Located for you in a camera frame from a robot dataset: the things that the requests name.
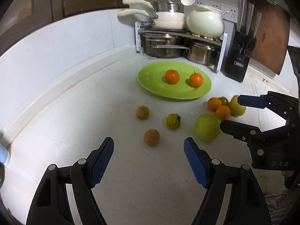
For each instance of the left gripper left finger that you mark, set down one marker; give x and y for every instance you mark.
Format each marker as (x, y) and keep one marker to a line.
(50, 204)

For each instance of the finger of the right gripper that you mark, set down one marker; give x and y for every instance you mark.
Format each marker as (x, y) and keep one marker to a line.
(253, 101)
(241, 131)

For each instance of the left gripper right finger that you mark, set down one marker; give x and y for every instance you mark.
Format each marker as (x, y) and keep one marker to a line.
(247, 204)

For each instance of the yellow-green apple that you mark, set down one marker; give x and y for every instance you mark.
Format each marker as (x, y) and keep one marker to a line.
(235, 108)

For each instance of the dark green tomato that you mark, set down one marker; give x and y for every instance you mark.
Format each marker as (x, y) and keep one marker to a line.
(224, 101)

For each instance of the large green apple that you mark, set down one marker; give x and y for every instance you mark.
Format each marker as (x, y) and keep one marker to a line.
(207, 127)

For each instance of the small green tomato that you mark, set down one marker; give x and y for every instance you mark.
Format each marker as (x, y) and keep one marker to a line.
(173, 121)

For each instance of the brown longan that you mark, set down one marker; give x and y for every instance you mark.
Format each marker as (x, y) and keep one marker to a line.
(151, 137)
(142, 112)

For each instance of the person's hand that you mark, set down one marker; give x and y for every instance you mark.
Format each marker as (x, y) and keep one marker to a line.
(287, 173)

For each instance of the black knife block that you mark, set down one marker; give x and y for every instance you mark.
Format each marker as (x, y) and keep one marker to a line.
(242, 42)

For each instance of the wooden cutting board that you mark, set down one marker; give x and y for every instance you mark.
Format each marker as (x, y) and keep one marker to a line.
(272, 35)

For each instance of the orange tangerine with stem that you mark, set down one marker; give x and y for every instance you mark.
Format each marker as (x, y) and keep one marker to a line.
(196, 79)

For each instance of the steel pot under rack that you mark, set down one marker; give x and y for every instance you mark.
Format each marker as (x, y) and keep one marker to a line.
(203, 53)

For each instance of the white ceramic pot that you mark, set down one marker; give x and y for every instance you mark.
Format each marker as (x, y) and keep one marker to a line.
(206, 21)

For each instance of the green plate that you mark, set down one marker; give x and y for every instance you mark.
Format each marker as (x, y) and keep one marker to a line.
(151, 77)

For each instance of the steel pan under rack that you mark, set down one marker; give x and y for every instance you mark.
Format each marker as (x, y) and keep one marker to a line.
(164, 46)

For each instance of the cream saucepan lower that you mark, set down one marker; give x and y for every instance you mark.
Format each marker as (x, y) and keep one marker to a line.
(160, 20)

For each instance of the steel pot with lid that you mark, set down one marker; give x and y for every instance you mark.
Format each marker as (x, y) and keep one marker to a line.
(168, 6)

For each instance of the white metal pot rack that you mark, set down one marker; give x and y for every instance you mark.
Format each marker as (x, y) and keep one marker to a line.
(145, 27)

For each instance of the wall power socket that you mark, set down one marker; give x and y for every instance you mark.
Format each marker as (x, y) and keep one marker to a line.
(230, 13)

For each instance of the cream saucepan upper handle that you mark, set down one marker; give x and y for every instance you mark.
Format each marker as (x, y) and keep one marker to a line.
(140, 2)

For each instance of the brown window frame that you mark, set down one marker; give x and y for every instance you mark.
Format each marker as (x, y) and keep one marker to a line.
(20, 18)

